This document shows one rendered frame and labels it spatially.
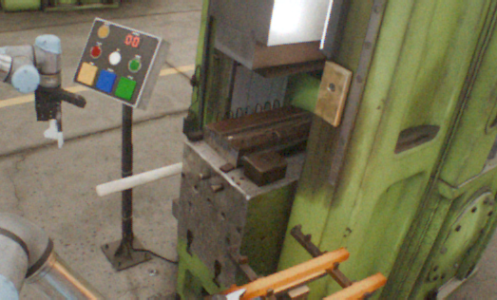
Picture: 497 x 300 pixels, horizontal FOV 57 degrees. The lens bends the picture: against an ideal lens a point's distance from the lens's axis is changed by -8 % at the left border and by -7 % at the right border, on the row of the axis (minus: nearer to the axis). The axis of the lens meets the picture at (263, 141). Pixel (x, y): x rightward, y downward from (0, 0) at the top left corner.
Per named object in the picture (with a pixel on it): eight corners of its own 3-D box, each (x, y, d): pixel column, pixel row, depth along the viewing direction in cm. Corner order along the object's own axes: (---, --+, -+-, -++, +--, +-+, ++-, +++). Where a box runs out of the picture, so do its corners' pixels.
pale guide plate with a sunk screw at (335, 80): (334, 126, 141) (348, 73, 133) (313, 113, 147) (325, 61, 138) (339, 125, 142) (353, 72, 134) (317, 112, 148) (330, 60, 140)
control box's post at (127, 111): (124, 256, 242) (126, 57, 188) (122, 252, 244) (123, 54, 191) (131, 254, 244) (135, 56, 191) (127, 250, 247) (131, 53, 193)
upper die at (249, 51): (251, 69, 146) (256, 40, 141) (214, 46, 158) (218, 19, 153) (344, 56, 171) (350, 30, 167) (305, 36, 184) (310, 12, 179)
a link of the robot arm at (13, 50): (-2, 56, 127) (38, 52, 133) (-8, 43, 135) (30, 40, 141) (1, 82, 131) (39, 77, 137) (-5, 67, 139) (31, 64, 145)
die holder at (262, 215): (231, 294, 173) (248, 197, 151) (176, 233, 196) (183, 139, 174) (335, 242, 207) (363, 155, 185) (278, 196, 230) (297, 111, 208)
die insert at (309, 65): (265, 79, 157) (268, 62, 154) (251, 69, 162) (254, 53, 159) (329, 67, 175) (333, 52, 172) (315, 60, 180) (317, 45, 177)
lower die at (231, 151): (236, 169, 163) (238, 147, 159) (202, 140, 176) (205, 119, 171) (323, 141, 189) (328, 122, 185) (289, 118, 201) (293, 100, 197)
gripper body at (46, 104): (35, 112, 154) (32, 80, 148) (61, 110, 158) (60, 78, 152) (37, 123, 149) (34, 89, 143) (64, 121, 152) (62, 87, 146)
